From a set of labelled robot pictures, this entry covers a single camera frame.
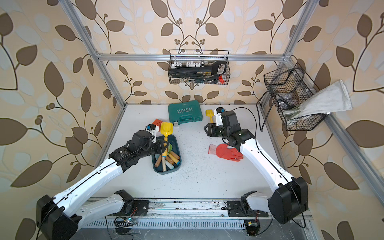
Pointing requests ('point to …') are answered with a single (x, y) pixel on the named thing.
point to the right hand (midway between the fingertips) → (208, 127)
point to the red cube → (158, 122)
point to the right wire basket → (289, 88)
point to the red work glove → (223, 151)
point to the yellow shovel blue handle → (209, 113)
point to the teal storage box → (169, 161)
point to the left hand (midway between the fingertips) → (168, 143)
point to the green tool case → (184, 112)
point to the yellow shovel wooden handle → (166, 129)
